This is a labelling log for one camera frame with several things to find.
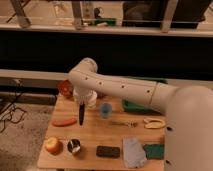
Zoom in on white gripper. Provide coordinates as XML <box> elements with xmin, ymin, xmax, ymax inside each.
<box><xmin>73</xmin><ymin>88</ymin><xmax>95</xmax><ymax>126</ymax></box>

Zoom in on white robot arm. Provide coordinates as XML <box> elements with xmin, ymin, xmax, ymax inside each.
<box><xmin>68</xmin><ymin>58</ymin><xmax>213</xmax><ymax>171</ymax></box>

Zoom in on red bowl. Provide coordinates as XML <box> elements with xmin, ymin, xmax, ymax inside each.
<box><xmin>57</xmin><ymin>80</ymin><xmax>73</xmax><ymax>98</ymax></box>

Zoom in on white plastic cup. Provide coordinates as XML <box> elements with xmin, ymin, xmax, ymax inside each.
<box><xmin>88</xmin><ymin>92</ymin><xmax>97</xmax><ymax>108</ymax></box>

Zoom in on dark red plate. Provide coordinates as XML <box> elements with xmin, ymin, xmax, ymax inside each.
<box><xmin>97</xmin><ymin>92</ymin><xmax>106</xmax><ymax>99</ymax></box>

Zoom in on orange carrot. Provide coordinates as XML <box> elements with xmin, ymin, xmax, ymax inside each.
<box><xmin>51</xmin><ymin>118</ymin><xmax>77</xmax><ymax>127</ymax></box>

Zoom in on blue plastic cup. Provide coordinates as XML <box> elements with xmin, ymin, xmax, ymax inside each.
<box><xmin>100</xmin><ymin>103</ymin><xmax>112</xmax><ymax>119</ymax></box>

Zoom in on small metal cup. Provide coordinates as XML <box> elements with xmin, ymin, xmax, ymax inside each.
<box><xmin>67</xmin><ymin>139</ymin><xmax>81</xmax><ymax>155</ymax></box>

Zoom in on green plastic bin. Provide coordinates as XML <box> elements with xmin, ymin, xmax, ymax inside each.
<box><xmin>122</xmin><ymin>77</ymin><xmax>167</xmax><ymax>114</ymax></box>

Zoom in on red yellow apple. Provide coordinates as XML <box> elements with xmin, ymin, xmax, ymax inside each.
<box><xmin>45</xmin><ymin>137</ymin><xmax>62</xmax><ymax>154</ymax></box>

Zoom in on black sponge block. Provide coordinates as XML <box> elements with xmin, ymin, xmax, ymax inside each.
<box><xmin>96</xmin><ymin>146</ymin><xmax>120</xmax><ymax>158</ymax></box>

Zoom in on grey blue cloth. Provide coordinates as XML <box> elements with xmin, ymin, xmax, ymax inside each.
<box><xmin>123</xmin><ymin>138</ymin><xmax>147</xmax><ymax>169</ymax></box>

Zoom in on yellow banana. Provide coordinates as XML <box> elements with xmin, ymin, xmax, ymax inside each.
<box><xmin>144</xmin><ymin>118</ymin><xmax>165</xmax><ymax>129</ymax></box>

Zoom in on green scouring sponge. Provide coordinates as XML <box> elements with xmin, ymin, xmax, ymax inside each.
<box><xmin>144</xmin><ymin>144</ymin><xmax>164</xmax><ymax>160</ymax></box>

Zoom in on black floor cables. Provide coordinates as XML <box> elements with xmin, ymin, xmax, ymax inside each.
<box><xmin>0</xmin><ymin>79</ymin><xmax>28</xmax><ymax>134</ymax></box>

